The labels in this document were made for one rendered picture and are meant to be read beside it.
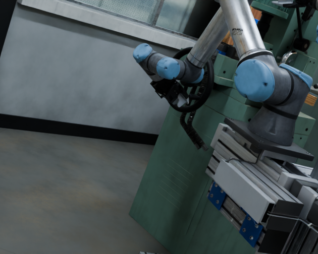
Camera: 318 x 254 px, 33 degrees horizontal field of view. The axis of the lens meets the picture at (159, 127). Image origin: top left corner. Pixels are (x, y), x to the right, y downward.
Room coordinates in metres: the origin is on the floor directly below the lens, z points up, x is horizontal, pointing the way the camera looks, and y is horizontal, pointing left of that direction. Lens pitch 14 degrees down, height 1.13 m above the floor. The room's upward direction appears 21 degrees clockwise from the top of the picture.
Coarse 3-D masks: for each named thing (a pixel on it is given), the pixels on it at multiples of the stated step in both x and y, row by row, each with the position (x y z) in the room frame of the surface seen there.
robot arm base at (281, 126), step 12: (264, 108) 1.68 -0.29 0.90; (276, 108) 1.65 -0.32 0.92; (252, 120) 1.69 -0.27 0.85; (264, 120) 1.65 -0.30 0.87; (276, 120) 1.64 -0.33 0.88; (288, 120) 1.65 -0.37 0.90; (252, 132) 1.66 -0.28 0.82; (264, 132) 1.63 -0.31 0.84; (276, 132) 1.63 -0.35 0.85; (288, 132) 1.65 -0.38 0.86; (288, 144) 1.65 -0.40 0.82
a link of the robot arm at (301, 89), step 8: (288, 72) 1.64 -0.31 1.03; (296, 72) 1.65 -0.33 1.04; (296, 80) 1.64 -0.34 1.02; (304, 80) 1.65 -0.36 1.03; (312, 80) 1.68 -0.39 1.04; (296, 88) 1.63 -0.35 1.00; (304, 88) 1.65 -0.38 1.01; (288, 96) 1.61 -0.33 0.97; (296, 96) 1.64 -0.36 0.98; (304, 96) 1.67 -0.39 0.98; (280, 104) 1.63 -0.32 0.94; (288, 104) 1.64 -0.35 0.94; (296, 104) 1.65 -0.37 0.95; (288, 112) 1.65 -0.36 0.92; (296, 112) 1.66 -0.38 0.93
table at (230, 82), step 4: (184, 56) 2.61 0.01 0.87; (216, 76) 2.31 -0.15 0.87; (216, 80) 2.31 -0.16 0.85; (220, 80) 2.30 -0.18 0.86; (224, 80) 2.32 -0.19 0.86; (228, 80) 2.33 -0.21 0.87; (232, 80) 2.37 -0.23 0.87; (220, 84) 2.31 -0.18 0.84; (224, 84) 2.32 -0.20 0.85; (228, 84) 2.34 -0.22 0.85; (232, 84) 2.36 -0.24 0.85
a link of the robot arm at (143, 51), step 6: (138, 48) 1.99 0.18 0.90; (144, 48) 1.98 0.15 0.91; (150, 48) 1.99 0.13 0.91; (138, 54) 1.97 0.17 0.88; (144, 54) 1.96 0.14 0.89; (150, 54) 1.96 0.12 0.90; (138, 60) 1.97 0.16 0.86; (144, 60) 1.97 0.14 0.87; (144, 66) 1.97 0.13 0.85; (150, 72) 2.01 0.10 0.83
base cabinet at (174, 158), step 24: (168, 120) 2.57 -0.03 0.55; (216, 120) 2.37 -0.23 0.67; (168, 144) 2.52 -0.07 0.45; (192, 144) 2.42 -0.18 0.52; (168, 168) 2.48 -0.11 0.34; (192, 168) 2.38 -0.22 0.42; (144, 192) 2.55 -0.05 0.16; (168, 192) 2.44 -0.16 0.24; (192, 192) 2.35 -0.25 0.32; (144, 216) 2.51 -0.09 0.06; (168, 216) 2.40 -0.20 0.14; (192, 216) 2.31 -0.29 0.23; (216, 216) 2.36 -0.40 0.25; (168, 240) 2.37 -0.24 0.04; (192, 240) 2.29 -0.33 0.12; (216, 240) 2.41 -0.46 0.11; (240, 240) 2.55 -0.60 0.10
